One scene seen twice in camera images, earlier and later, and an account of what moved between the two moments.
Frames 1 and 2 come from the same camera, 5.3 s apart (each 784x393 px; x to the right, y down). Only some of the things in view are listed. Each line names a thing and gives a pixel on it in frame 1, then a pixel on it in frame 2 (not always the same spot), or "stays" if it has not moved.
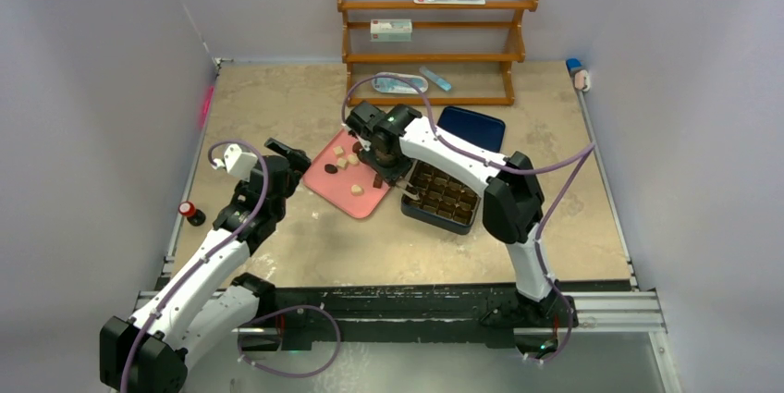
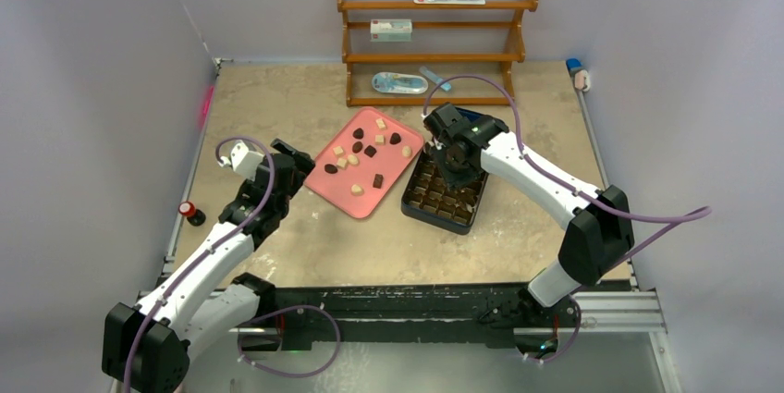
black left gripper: x=297 y=165 stays
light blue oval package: x=397 y=85 stays
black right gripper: x=387 y=169 -> x=437 y=124
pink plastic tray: x=340 y=176 stays
